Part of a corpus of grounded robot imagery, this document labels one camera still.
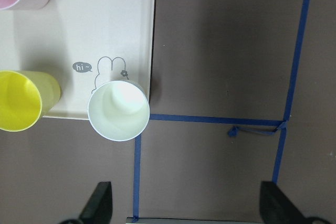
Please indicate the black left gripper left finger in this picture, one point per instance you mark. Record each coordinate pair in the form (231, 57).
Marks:
(99, 207)

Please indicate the cream plastic tray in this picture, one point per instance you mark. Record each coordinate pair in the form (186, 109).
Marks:
(82, 44)

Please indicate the yellow plastic cup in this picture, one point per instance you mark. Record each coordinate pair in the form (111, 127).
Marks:
(26, 96)

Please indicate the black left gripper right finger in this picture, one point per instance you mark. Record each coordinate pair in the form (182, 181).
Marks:
(275, 207)

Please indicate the pale green plastic cup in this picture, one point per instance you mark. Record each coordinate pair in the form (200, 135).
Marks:
(119, 110)

